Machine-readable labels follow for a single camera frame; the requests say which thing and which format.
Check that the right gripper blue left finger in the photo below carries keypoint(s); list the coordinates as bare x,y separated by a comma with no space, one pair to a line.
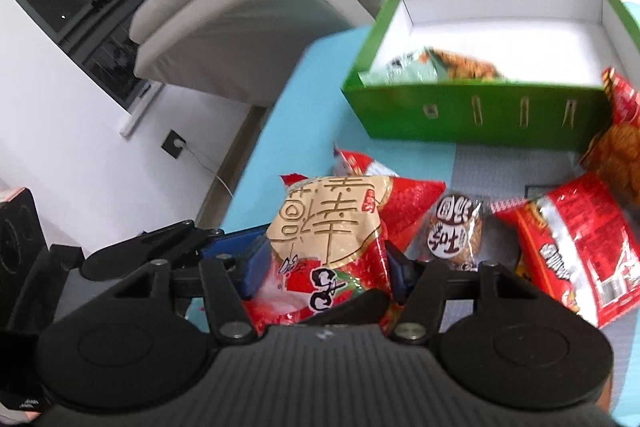
246,255

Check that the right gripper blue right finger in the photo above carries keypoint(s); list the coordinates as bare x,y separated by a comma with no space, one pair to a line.
404,273

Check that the round brown cake packet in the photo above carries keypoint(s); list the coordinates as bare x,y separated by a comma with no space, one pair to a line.
454,231

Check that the red beige rice cracker bag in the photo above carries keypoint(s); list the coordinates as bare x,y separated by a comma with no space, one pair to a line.
328,237

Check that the red barcode snack packet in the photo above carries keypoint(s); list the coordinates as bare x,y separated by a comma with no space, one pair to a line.
578,248

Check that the light green peanut snack bag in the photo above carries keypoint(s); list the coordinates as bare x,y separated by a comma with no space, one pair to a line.
430,65

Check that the red yellow cracker snack bag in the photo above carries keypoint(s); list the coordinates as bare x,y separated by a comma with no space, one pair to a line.
614,153

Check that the light blue table mat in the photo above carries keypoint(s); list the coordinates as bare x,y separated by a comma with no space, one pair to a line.
329,345

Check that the beige sofa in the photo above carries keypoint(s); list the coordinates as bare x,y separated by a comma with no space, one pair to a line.
244,50

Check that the green cardboard box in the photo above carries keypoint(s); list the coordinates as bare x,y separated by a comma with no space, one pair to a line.
522,73

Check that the wall power socket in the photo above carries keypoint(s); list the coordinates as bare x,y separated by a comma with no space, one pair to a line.
173,144

